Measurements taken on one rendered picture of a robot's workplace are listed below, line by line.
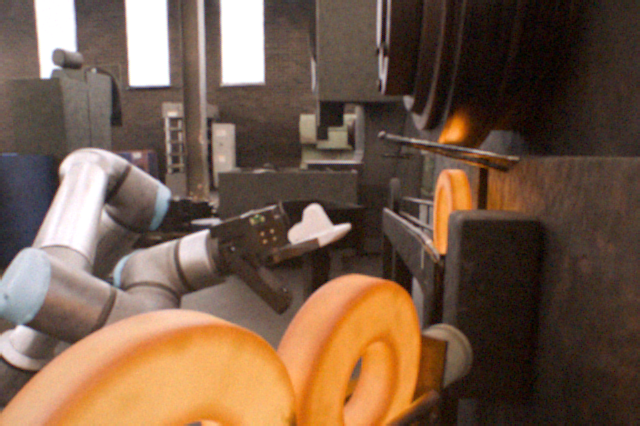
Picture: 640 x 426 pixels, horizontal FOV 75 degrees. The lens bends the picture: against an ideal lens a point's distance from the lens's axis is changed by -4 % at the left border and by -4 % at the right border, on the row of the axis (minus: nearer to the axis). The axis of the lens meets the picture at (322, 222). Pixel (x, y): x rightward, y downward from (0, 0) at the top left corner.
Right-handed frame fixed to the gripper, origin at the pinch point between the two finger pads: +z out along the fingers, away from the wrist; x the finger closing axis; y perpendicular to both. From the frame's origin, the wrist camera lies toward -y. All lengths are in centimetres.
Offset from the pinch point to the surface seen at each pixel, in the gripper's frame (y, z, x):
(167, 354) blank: 6, -3, -50
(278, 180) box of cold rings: 8, -59, 246
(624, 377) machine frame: -13.4, 22.2, -30.7
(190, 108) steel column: 166, -252, 658
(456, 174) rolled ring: 2.4, 20.5, 10.2
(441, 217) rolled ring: -5.9, 17.2, 19.5
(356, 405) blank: -7.7, 0.4, -34.3
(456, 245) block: -3.2, 14.0, -12.8
